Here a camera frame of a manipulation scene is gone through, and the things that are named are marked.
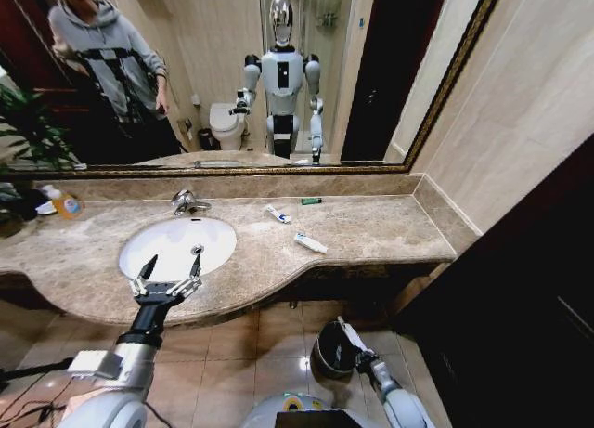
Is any dark wooden door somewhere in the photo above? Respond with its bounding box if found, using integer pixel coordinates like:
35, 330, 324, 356
388, 134, 594, 428

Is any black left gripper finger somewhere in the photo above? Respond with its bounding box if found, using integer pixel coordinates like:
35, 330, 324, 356
170, 253, 204, 298
128, 253, 159, 298

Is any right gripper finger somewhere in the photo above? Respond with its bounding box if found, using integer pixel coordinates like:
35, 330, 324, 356
336, 315, 370, 354

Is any white toothpaste tube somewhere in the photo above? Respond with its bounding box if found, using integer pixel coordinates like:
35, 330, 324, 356
265, 203, 293, 226

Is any orange soap bottle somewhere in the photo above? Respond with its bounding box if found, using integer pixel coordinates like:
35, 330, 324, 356
45, 185, 85, 222

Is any chrome faucet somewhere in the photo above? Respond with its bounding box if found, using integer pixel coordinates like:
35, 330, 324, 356
170, 188, 213, 217

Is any green leafy plant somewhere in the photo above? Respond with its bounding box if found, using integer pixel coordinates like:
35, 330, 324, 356
0, 84, 87, 226

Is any white blue tube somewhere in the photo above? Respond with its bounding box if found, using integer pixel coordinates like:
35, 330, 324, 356
294, 232, 329, 254

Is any white robot front shell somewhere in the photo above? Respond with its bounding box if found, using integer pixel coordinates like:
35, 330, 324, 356
239, 390, 372, 428

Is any dark round trash bin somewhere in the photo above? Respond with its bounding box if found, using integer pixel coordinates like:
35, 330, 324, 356
309, 319, 368, 381

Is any black cable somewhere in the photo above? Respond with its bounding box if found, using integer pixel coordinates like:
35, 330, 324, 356
0, 357, 76, 428

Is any white oval sink basin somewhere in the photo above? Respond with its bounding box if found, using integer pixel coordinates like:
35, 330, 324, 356
118, 215, 239, 281

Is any gold framed wall mirror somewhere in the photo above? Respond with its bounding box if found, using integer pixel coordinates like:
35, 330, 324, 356
0, 0, 508, 176

